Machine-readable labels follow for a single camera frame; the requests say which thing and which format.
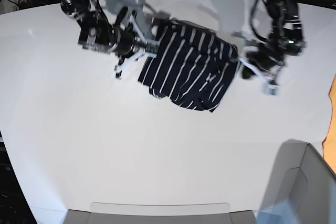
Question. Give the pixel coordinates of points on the navy white striped T-shirt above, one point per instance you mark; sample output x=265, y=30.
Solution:
x=193, y=66

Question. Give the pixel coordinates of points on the orange cloth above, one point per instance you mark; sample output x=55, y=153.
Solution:
x=329, y=149

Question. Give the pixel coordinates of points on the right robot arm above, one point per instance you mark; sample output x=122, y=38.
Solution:
x=96, y=31

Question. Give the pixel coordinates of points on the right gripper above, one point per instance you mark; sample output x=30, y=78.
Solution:
x=127, y=45

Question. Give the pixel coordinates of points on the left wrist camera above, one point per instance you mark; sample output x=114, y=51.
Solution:
x=271, y=88

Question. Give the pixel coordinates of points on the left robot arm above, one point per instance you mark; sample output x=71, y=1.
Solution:
x=285, y=39

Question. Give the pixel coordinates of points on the white bin right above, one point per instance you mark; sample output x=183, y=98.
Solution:
x=301, y=187

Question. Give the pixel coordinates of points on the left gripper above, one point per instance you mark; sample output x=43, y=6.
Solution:
x=265, y=63

